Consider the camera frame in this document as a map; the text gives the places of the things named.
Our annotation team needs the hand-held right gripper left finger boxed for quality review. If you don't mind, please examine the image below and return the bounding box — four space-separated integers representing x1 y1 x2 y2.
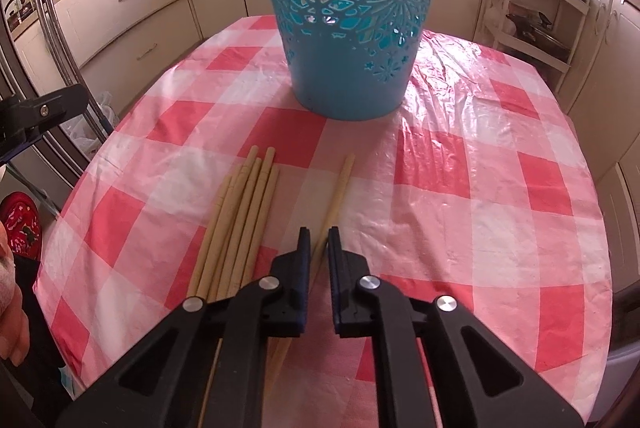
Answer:
55 227 313 428

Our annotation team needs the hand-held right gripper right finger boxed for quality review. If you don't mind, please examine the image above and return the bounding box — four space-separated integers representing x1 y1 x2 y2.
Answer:
327 227 585 428

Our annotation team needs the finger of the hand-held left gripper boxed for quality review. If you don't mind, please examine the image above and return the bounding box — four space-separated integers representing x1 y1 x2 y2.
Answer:
0 84 103 165

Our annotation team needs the pile of beige chopsticks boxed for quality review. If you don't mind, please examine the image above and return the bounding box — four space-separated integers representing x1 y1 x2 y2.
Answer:
187 146 282 428

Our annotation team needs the beige wooden chopstick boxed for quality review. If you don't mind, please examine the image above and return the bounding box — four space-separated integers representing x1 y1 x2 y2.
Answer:
267 154 357 394

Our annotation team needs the teal floral bowl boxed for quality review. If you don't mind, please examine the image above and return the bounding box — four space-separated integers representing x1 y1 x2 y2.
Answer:
246 0 447 123

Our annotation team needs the person's left hand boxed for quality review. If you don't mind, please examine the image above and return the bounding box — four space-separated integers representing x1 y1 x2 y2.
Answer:
0 223 32 367

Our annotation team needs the white plastic bag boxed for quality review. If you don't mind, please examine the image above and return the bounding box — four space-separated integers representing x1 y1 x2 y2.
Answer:
65 92 117 159

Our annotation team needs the dark kettle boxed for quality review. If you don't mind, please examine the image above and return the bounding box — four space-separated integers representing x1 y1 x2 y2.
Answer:
4 0 27 31

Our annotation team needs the red patterned object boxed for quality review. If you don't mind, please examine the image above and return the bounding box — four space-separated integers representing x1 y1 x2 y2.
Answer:
0 192 45 255

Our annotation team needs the red white checkered tablecloth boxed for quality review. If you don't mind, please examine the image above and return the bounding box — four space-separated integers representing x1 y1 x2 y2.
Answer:
32 15 615 428

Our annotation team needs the metal pot with lid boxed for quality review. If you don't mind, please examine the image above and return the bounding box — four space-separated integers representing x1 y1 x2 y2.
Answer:
505 12 571 63

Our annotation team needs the chrome metal tube frame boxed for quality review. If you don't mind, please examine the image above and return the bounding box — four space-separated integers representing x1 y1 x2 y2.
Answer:
27 0 118 149

